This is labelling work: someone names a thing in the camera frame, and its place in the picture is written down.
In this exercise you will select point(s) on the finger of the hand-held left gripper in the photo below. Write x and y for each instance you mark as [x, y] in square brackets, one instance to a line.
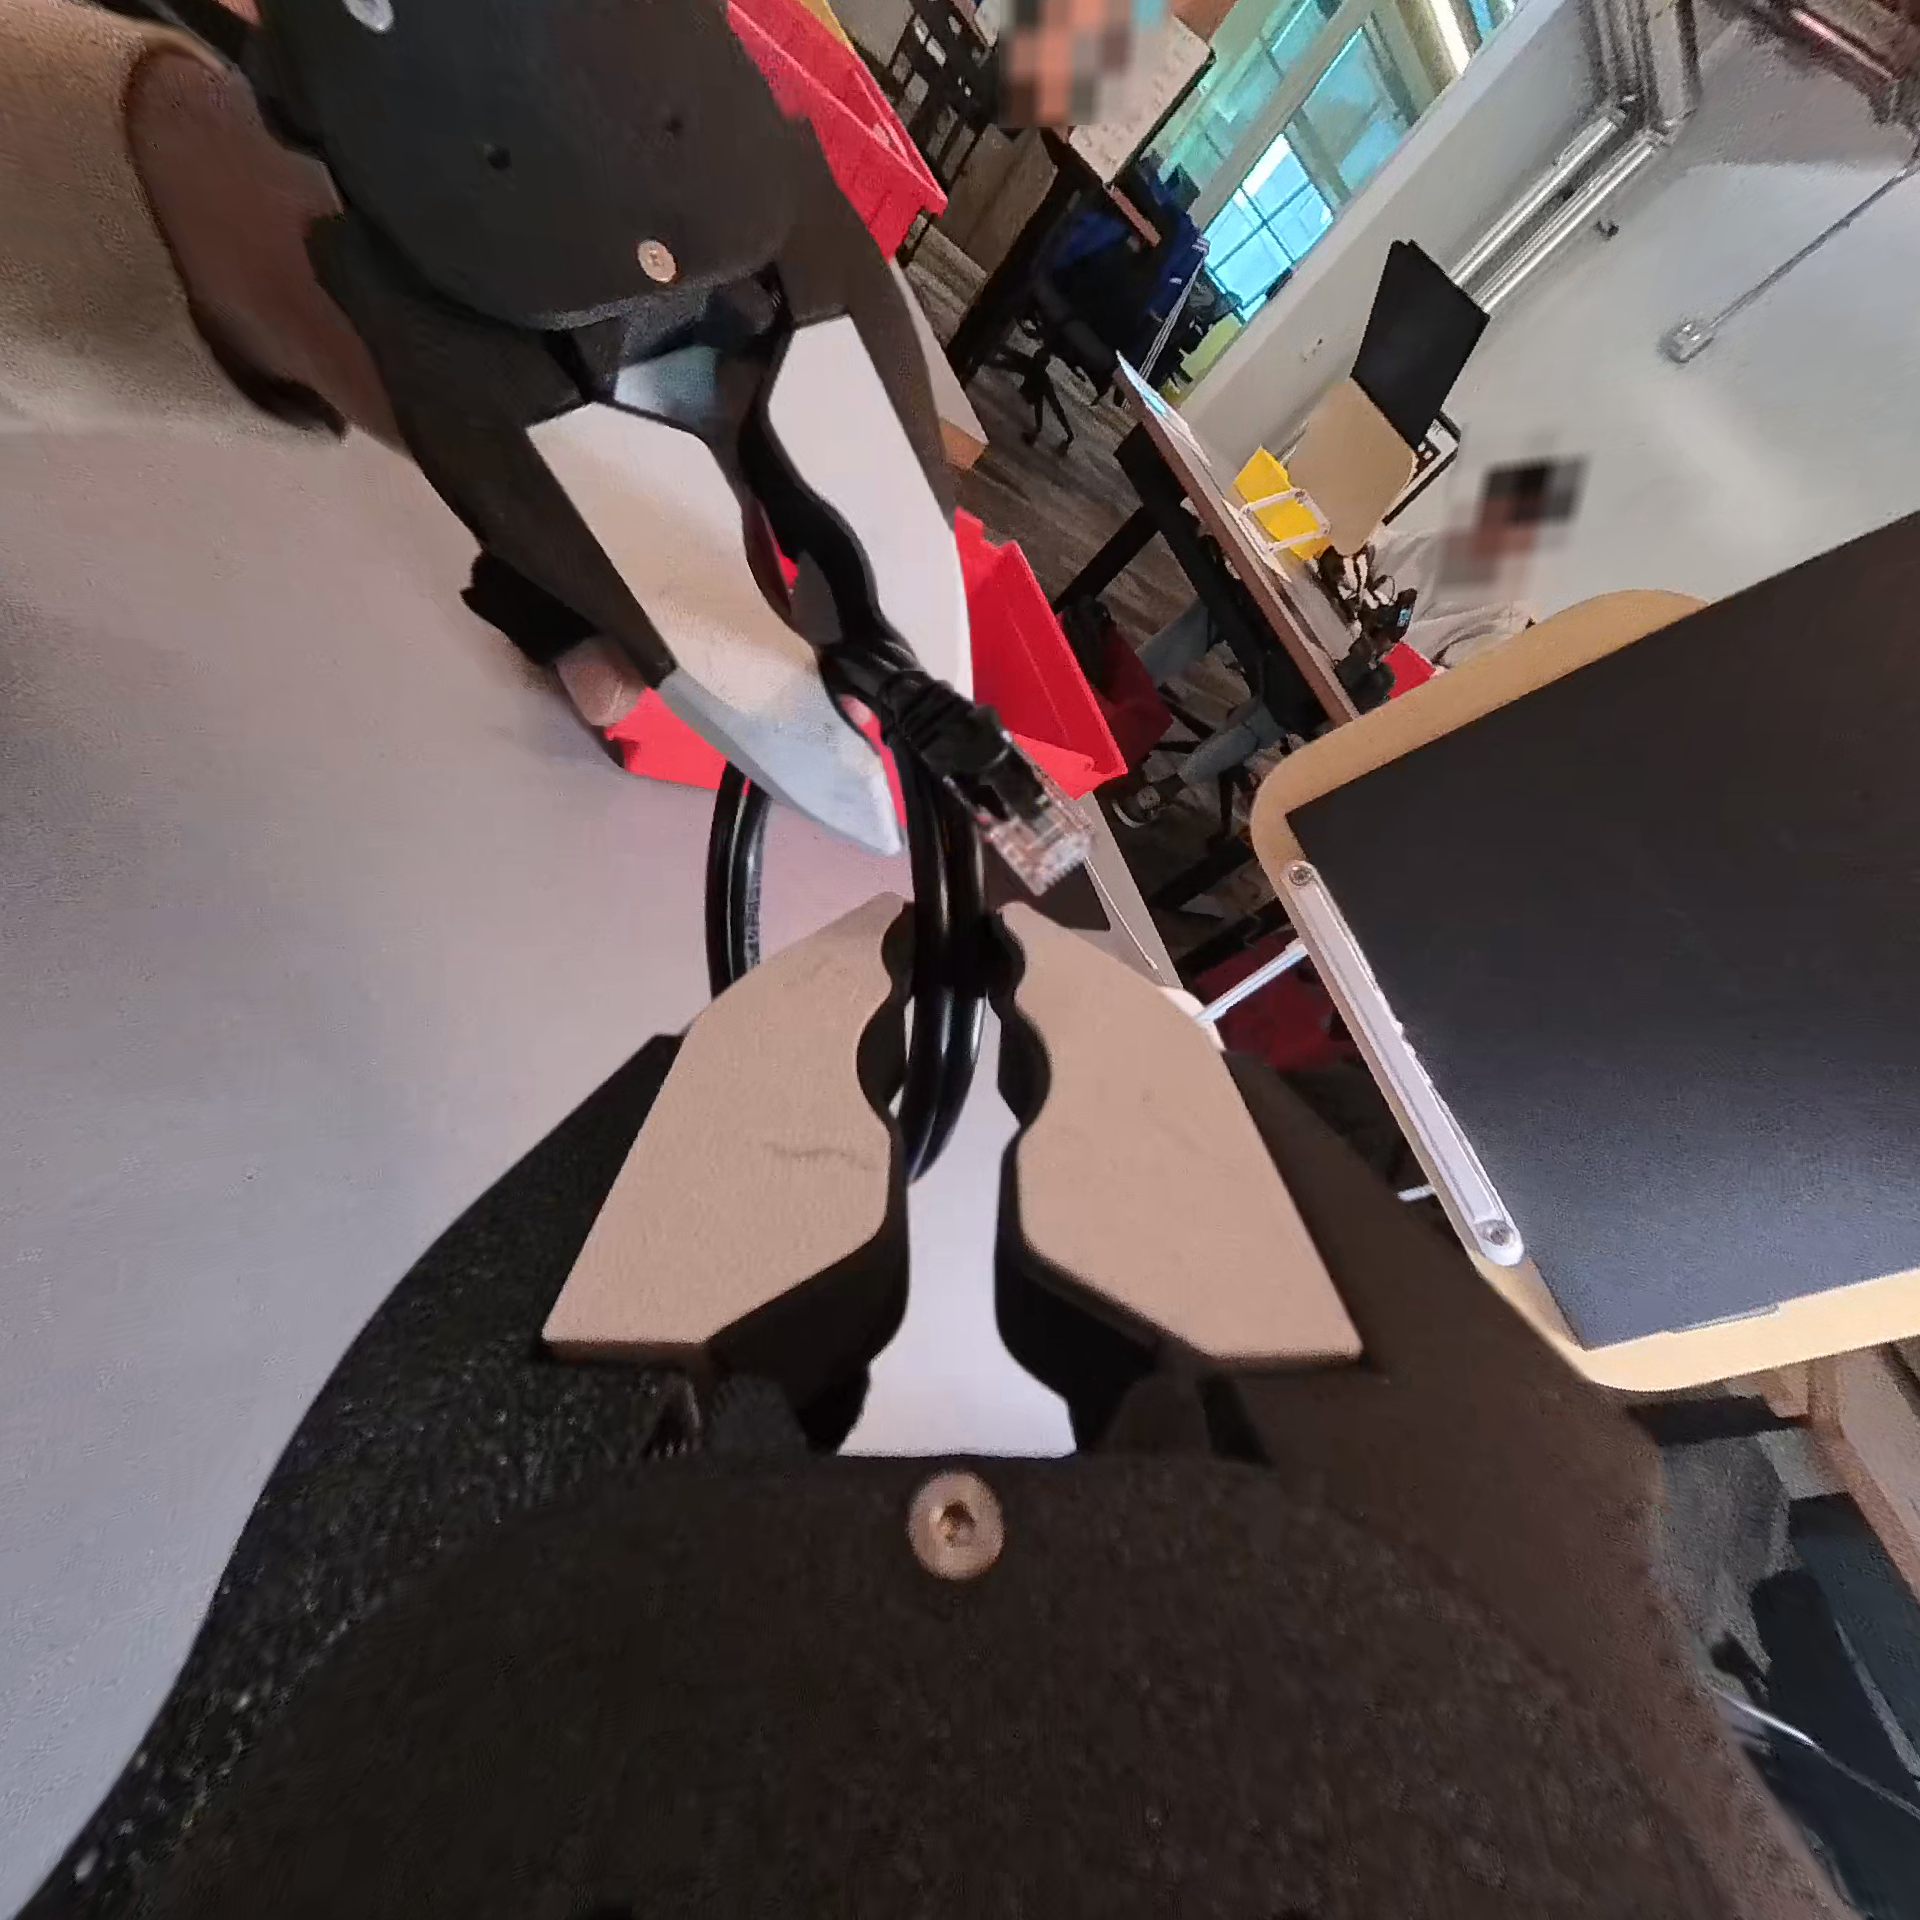
[887, 480]
[691, 600]

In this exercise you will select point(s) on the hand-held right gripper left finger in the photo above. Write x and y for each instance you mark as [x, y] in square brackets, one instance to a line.
[748, 1183]

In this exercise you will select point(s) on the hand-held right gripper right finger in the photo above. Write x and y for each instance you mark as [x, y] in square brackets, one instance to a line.
[1170, 1183]

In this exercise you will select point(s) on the person's left forearm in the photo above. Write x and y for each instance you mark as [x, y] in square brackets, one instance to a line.
[76, 193]

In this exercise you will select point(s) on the red plastic crate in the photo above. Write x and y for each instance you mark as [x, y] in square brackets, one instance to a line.
[1274, 1014]

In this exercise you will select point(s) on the black office chair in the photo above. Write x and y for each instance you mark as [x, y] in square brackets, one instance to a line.
[1112, 268]

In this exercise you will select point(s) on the red fabric floor bin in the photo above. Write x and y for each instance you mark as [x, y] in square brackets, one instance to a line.
[1125, 682]

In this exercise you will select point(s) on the wooden desk with black legs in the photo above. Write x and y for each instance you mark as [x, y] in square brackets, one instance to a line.
[1243, 555]

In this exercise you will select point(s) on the yellow plastic bin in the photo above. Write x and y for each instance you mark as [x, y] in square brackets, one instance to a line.
[1283, 505]

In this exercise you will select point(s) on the small red plastic bin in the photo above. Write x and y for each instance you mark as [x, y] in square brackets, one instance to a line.
[1403, 662]

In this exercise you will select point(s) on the black panel with wooden frame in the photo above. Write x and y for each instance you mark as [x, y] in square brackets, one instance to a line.
[1419, 336]
[1620, 930]

